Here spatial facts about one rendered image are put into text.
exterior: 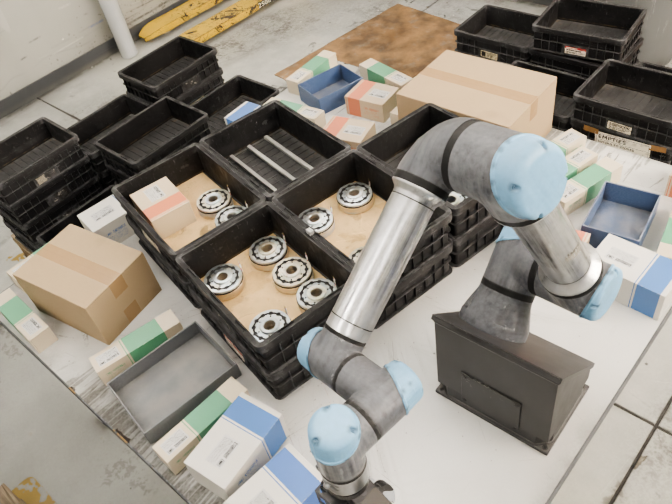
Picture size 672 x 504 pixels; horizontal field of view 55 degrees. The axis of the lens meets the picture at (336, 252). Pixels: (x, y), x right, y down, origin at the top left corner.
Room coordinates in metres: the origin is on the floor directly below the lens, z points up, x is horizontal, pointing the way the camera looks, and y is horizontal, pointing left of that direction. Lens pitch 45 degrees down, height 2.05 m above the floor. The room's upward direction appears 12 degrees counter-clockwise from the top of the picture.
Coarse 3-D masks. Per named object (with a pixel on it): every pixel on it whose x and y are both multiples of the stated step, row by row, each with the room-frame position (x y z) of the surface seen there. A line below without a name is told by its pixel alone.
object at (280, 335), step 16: (256, 208) 1.34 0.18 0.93; (272, 208) 1.33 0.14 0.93; (208, 240) 1.25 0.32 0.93; (176, 256) 1.22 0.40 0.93; (336, 256) 1.10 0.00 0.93; (192, 272) 1.15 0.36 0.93; (208, 288) 1.08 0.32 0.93; (320, 304) 0.96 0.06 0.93; (304, 320) 0.93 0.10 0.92; (272, 336) 0.90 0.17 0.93; (288, 336) 0.91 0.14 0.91
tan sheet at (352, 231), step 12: (324, 204) 1.42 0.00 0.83; (336, 204) 1.40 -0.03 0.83; (384, 204) 1.36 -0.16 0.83; (336, 216) 1.35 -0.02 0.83; (348, 216) 1.34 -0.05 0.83; (360, 216) 1.33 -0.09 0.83; (372, 216) 1.32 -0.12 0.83; (336, 228) 1.31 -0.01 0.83; (348, 228) 1.30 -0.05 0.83; (360, 228) 1.29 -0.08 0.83; (372, 228) 1.28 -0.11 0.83; (336, 240) 1.26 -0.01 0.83; (348, 240) 1.25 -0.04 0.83; (360, 240) 1.24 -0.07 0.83; (348, 252) 1.21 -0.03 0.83
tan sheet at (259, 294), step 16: (240, 256) 1.28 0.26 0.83; (256, 272) 1.20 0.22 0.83; (256, 288) 1.15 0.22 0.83; (272, 288) 1.14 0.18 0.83; (224, 304) 1.11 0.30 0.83; (240, 304) 1.10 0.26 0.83; (256, 304) 1.09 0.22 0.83; (272, 304) 1.08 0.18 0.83; (288, 304) 1.07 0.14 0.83; (240, 320) 1.05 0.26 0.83
